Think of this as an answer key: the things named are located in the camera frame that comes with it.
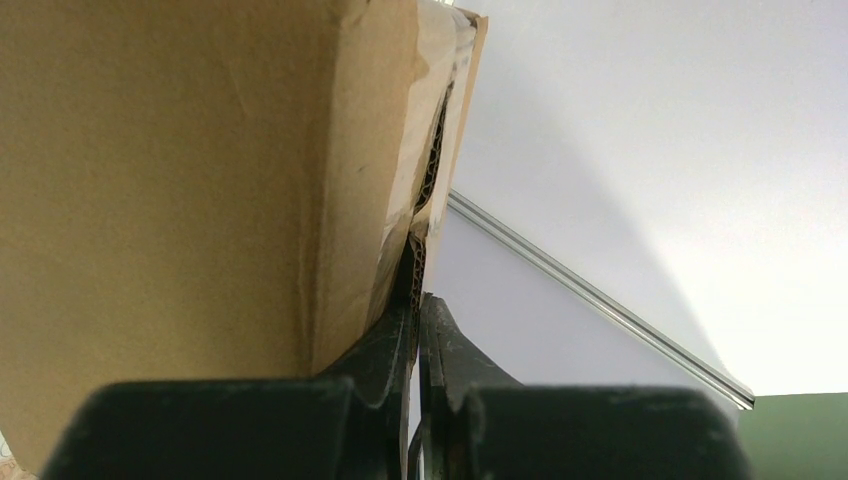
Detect brown cardboard express box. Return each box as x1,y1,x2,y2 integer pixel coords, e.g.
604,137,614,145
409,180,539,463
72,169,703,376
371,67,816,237
1,1,488,473

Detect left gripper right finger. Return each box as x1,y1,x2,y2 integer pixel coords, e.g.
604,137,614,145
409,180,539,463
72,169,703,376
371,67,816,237
418,295,753,479

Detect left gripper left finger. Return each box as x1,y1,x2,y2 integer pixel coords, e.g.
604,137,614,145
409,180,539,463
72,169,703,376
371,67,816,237
42,308,412,479

